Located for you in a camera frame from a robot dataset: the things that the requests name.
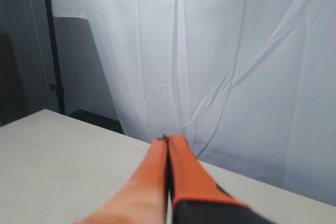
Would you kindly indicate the white backdrop curtain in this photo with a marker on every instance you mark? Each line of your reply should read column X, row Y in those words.
column 249, row 83

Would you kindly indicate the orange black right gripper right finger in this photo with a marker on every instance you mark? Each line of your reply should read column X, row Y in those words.
column 196, row 196

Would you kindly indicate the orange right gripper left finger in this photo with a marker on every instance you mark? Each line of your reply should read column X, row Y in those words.
column 143, row 199

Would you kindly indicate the black vertical stand pole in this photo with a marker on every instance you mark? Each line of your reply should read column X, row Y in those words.
column 57, row 87

